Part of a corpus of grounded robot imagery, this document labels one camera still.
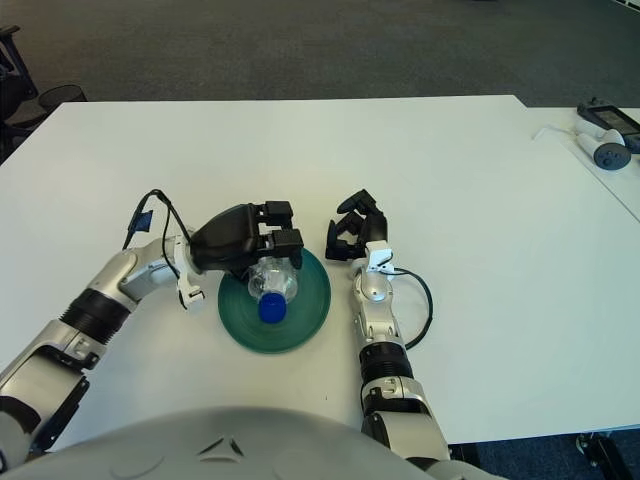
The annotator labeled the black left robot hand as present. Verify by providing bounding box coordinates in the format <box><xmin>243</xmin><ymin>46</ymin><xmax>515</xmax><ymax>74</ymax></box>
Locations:
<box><xmin>188</xmin><ymin>199</ymin><xmax>307</xmax><ymax>284</ymax></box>

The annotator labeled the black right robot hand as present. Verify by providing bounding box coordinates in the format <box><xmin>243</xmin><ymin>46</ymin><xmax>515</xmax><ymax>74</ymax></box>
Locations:
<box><xmin>324</xmin><ymin>188</ymin><xmax>391</xmax><ymax>263</ymax></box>

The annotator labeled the clear bottle blue cap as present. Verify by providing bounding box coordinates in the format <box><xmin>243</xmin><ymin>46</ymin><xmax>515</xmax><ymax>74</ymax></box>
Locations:
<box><xmin>247</xmin><ymin>256</ymin><xmax>301</xmax><ymax>324</ymax></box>

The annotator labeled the green round plate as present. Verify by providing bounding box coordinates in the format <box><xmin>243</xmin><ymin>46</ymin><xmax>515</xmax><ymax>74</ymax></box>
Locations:
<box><xmin>217</xmin><ymin>247</ymin><xmax>332</xmax><ymax>356</ymax></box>

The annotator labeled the silver robot torso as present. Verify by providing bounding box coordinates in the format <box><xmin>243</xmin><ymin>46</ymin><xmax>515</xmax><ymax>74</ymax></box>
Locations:
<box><xmin>29</xmin><ymin>405</ymin><xmax>481</xmax><ymax>480</ymax></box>

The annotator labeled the white grey VR controller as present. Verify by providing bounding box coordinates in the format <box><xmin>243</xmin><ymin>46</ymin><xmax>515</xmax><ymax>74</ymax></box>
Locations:
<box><xmin>573</xmin><ymin>121</ymin><xmax>632</xmax><ymax>172</ymax></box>

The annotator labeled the grey handheld screen device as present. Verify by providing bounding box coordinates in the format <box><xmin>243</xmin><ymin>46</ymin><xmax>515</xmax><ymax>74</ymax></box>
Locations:
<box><xmin>576</xmin><ymin>97</ymin><xmax>640</xmax><ymax>150</ymax></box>

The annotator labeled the black office chair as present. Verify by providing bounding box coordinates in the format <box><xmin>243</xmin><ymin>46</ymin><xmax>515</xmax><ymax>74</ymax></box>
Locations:
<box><xmin>0</xmin><ymin>25</ymin><xmax>40</xmax><ymax>162</ymax></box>

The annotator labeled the black table leg with caster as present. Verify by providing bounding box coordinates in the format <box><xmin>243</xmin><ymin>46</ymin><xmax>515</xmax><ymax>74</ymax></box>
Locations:
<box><xmin>574</xmin><ymin>432</ymin><xmax>640</xmax><ymax>480</ymax></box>

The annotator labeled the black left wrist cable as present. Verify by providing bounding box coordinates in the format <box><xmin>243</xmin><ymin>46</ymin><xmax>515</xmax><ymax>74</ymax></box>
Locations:
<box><xmin>122</xmin><ymin>188</ymin><xmax>197</xmax><ymax>252</ymax></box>

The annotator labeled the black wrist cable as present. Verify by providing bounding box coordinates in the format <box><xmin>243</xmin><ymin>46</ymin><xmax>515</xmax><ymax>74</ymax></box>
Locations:
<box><xmin>122</xmin><ymin>188</ymin><xmax>197</xmax><ymax>252</ymax></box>
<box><xmin>392</xmin><ymin>267</ymin><xmax>436</xmax><ymax>352</ymax></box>

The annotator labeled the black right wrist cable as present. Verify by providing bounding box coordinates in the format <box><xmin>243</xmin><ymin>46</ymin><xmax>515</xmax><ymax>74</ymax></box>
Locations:
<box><xmin>392</xmin><ymin>267</ymin><xmax>436</xmax><ymax>352</ymax></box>

